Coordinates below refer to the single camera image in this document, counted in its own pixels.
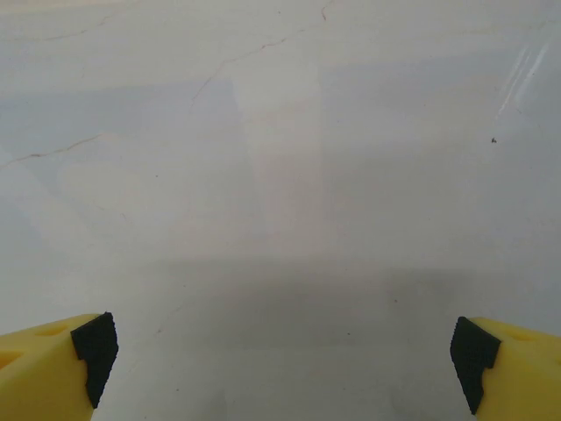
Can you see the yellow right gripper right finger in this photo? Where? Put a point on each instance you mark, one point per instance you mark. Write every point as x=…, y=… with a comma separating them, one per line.
x=521, y=373

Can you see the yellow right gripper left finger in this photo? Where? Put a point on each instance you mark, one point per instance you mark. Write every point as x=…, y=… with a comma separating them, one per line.
x=39, y=377

